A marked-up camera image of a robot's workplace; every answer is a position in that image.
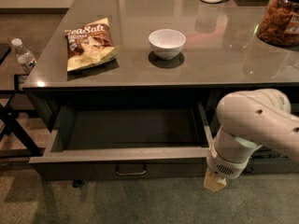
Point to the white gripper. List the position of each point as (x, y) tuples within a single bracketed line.
[(224, 164)]

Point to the dark grey top drawer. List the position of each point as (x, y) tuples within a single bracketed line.
[(89, 144)]

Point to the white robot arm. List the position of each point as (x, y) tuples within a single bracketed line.
[(248, 121)]

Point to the right bottom drawer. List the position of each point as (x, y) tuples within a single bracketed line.
[(271, 166)]

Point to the dark grey counter cabinet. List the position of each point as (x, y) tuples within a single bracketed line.
[(222, 53)]

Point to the white ceramic bowl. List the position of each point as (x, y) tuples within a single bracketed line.
[(166, 43)]

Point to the clear jar of nuts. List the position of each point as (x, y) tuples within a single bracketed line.
[(280, 23)]

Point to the black folding side table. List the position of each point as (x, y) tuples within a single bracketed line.
[(10, 123)]

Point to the sea salt chip bag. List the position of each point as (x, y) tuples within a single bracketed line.
[(90, 45)]

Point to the clear plastic water bottle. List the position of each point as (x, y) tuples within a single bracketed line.
[(24, 56)]

